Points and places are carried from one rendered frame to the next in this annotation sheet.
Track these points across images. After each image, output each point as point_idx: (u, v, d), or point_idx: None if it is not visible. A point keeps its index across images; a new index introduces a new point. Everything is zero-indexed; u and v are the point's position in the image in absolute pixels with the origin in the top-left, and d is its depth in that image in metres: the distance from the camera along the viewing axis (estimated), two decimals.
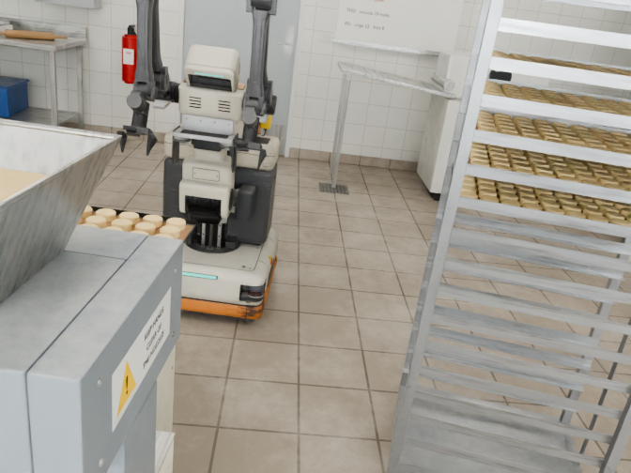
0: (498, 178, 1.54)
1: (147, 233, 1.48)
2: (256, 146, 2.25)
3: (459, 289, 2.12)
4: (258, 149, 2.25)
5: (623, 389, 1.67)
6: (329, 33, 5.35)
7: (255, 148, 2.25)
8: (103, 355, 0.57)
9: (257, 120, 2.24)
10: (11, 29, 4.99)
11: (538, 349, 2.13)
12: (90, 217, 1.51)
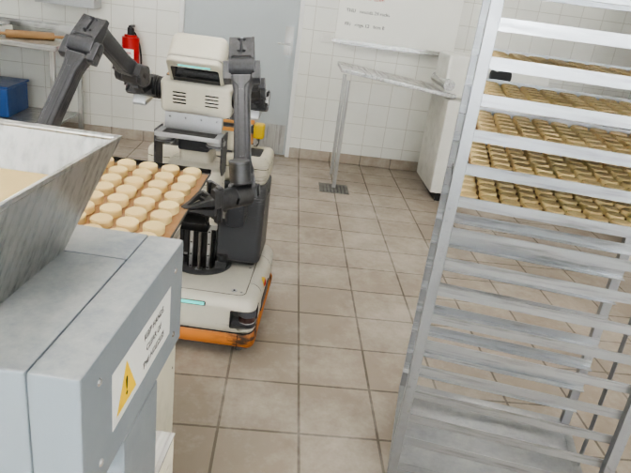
0: (498, 178, 1.54)
1: (166, 182, 1.59)
2: (218, 204, 1.52)
3: (459, 289, 2.12)
4: (215, 207, 1.51)
5: (623, 389, 1.67)
6: (329, 33, 5.35)
7: (216, 204, 1.51)
8: (103, 355, 0.57)
9: (251, 176, 1.59)
10: (11, 29, 4.99)
11: (538, 349, 2.13)
12: (112, 167, 1.62)
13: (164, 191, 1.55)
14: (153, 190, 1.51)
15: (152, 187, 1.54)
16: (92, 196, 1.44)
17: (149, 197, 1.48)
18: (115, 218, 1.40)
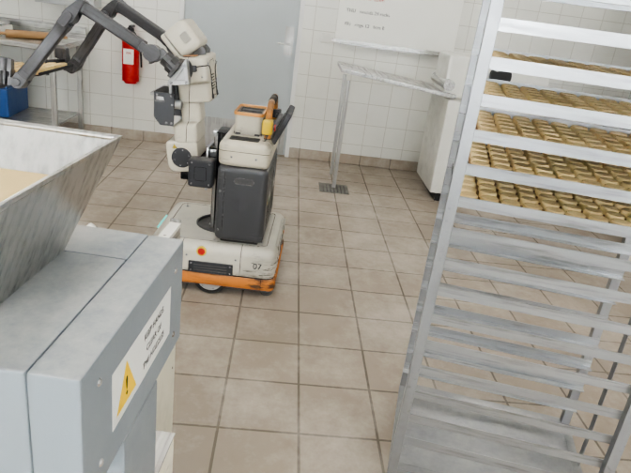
0: (498, 178, 1.54)
1: None
2: None
3: (459, 289, 2.12)
4: None
5: (623, 389, 1.67)
6: (329, 33, 5.35)
7: None
8: (103, 355, 0.57)
9: (0, 68, 2.66)
10: (11, 29, 4.99)
11: (538, 349, 2.13)
12: (44, 66, 3.02)
13: None
14: None
15: None
16: None
17: None
18: None
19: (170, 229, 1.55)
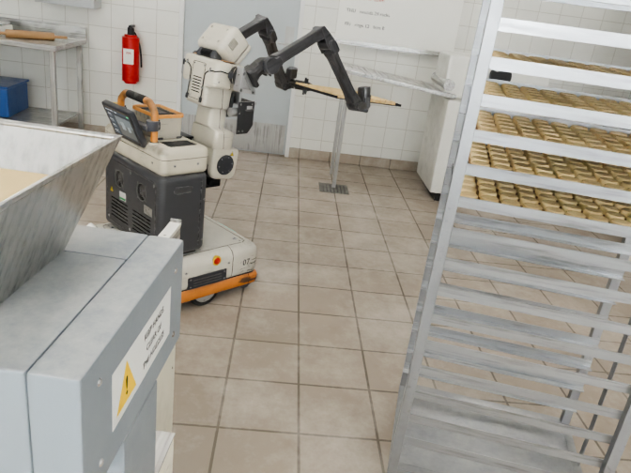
0: (498, 178, 1.54)
1: None
2: None
3: (459, 289, 2.12)
4: None
5: (623, 389, 1.67)
6: None
7: None
8: (103, 355, 0.57)
9: None
10: (11, 29, 4.99)
11: (538, 349, 2.13)
12: (330, 91, 3.41)
13: None
14: (325, 87, 3.59)
15: None
16: None
17: (330, 87, 3.62)
18: None
19: (170, 229, 1.55)
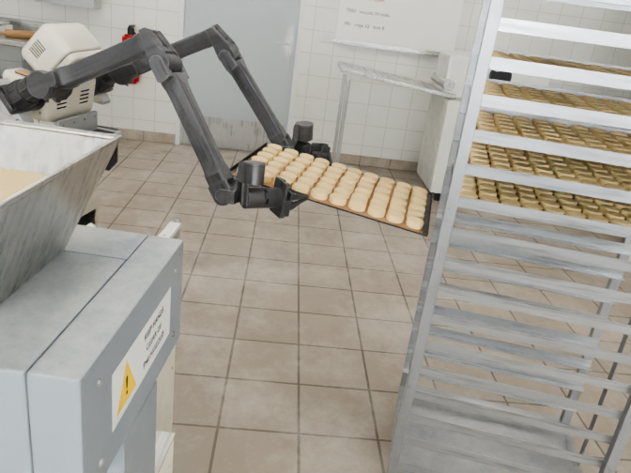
0: (498, 178, 1.54)
1: (292, 159, 1.97)
2: None
3: (459, 289, 2.12)
4: (328, 159, 2.11)
5: (623, 389, 1.67)
6: (329, 33, 5.35)
7: None
8: (103, 355, 0.57)
9: None
10: (11, 29, 4.99)
11: (538, 349, 2.13)
12: (269, 165, 1.83)
13: None
14: (317, 163, 1.95)
15: (309, 162, 1.95)
16: (332, 180, 1.83)
17: (330, 166, 1.95)
18: None
19: (170, 229, 1.55)
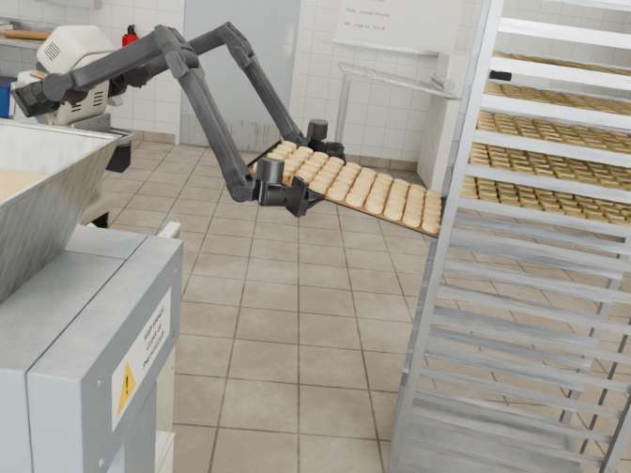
0: (498, 178, 1.54)
1: (307, 157, 1.96)
2: None
3: (459, 289, 2.12)
4: None
5: (623, 389, 1.67)
6: (329, 33, 5.35)
7: None
8: (103, 355, 0.57)
9: None
10: (11, 29, 4.99)
11: (538, 349, 2.13)
12: (285, 163, 1.81)
13: None
14: (332, 162, 1.94)
15: (324, 161, 1.93)
16: (348, 180, 1.82)
17: (344, 166, 1.94)
18: None
19: (170, 229, 1.55)
